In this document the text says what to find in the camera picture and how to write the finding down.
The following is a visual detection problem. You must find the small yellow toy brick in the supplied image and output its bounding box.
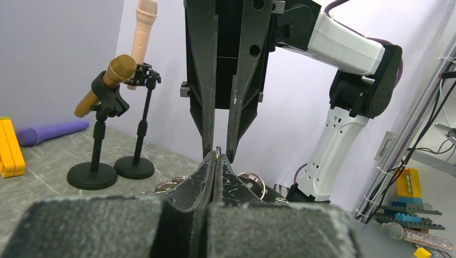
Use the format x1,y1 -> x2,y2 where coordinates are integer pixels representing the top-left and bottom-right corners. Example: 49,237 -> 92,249
414,247 -> 432,258

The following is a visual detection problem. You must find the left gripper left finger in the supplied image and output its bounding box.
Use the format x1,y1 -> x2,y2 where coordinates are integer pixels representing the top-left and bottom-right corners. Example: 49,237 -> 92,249
1,153 -> 217,257

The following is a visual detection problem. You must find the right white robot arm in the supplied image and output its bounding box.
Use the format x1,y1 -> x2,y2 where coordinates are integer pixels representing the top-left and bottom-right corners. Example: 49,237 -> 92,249
182,1 -> 403,202

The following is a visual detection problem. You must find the gold microphone body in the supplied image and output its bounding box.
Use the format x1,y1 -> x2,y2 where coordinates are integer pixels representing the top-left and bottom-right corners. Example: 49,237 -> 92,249
74,54 -> 137,118

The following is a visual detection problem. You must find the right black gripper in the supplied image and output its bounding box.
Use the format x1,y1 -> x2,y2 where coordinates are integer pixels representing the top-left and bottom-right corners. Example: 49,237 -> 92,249
184,1 -> 321,163

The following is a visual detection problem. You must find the glitter microphone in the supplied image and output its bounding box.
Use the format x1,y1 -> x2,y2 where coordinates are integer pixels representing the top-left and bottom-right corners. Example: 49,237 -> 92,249
381,222 -> 454,252

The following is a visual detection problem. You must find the purple cylinder toy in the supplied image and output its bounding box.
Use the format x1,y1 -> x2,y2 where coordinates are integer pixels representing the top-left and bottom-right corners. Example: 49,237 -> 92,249
16,120 -> 89,147

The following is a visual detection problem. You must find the stacked toy brick tower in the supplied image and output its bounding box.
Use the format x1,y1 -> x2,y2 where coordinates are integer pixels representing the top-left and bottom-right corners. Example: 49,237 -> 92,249
373,168 -> 446,233

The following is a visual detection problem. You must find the yellow toy block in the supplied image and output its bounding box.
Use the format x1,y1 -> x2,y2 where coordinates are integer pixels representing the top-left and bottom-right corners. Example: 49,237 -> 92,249
1,117 -> 26,178

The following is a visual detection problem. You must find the short black microphone stand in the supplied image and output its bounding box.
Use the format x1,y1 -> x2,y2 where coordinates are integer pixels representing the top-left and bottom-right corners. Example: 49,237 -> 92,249
66,70 -> 130,191

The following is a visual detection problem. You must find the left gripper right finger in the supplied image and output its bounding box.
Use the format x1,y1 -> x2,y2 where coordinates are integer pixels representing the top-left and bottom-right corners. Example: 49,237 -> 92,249
206,154 -> 360,258

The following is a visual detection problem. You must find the pink microphone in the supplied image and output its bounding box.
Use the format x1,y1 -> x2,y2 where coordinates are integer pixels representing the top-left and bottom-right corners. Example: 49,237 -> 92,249
126,0 -> 159,91

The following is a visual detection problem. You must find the tall black microphone stand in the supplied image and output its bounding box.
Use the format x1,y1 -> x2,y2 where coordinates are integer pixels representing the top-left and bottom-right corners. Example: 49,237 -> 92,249
114,63 -> 161,180

